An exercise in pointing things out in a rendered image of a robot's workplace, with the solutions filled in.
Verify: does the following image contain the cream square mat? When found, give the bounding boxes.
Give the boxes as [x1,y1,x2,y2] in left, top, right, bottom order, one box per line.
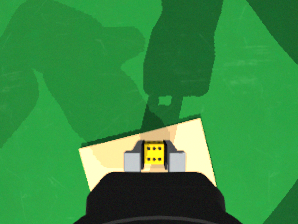
[79,118,216,191]

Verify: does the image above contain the yellow die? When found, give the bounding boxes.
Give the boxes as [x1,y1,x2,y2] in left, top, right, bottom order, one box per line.
[144,141,164,164]

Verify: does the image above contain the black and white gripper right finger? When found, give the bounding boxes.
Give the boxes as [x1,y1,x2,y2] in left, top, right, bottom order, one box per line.
[163,140,186,172]

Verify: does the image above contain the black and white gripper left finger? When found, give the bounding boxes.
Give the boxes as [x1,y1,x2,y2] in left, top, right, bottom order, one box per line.
[124,140,145,172]

